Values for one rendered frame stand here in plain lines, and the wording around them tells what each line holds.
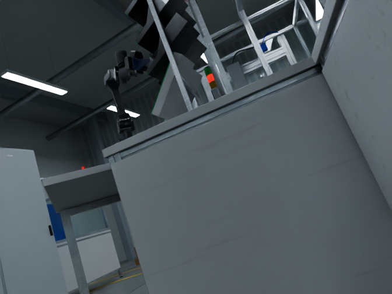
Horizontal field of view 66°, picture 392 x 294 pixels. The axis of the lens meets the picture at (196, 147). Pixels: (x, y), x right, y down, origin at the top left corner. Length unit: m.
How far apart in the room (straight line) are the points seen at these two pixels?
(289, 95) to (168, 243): 0.58
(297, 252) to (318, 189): 0.18
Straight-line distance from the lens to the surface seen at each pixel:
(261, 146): 0.91
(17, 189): 4.53
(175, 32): 1.37
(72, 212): 1.86
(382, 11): 0.56
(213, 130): 0.93
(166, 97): 1.29
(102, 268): 5.90
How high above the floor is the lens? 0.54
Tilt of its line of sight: 13 degrees up
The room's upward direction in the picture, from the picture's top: 20 degrees counter-clockwise
